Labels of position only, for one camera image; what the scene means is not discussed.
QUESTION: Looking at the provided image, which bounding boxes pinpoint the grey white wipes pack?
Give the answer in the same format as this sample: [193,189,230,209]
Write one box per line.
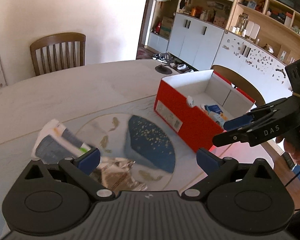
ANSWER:
[31,119,91,164]

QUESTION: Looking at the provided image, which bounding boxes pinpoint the pair of sneakers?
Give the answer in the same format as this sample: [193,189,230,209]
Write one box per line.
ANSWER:
[152,53,173,63]

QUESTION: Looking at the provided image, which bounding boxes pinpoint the silver foil bag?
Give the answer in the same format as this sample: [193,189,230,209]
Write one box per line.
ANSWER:
[89,157,148,195]

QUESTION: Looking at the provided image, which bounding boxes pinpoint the black round table socket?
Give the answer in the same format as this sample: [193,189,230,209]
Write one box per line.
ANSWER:
[155,64,172,75]

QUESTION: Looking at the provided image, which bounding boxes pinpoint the red cardboard shoe box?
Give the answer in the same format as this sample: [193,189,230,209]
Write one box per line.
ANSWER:
[154,69,255,152]

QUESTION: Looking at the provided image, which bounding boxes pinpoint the wooden chair behind table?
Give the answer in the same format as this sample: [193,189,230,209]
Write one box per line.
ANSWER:
[30,32,86,76]

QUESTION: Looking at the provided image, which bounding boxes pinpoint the wooden shelf unit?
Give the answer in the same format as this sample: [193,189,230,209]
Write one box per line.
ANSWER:
[152,0,300,63]

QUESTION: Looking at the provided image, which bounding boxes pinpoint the blue fish pattern table mat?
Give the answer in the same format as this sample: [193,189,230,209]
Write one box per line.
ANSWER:
[0,96,206,237]

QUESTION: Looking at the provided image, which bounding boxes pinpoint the light blue carton box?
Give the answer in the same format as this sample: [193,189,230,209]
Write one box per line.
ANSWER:
[200,104,228,128]

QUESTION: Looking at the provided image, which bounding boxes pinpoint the wooden chair beside box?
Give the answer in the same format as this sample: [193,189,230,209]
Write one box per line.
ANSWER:
[211,65,266,107]

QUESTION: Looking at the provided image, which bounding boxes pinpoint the white wall cabinet unit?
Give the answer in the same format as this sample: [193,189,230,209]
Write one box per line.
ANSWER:
[147,0,300,91]

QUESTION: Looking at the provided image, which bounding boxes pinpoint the person's right hand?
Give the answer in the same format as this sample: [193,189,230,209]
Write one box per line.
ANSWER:
[275,135,300,165]

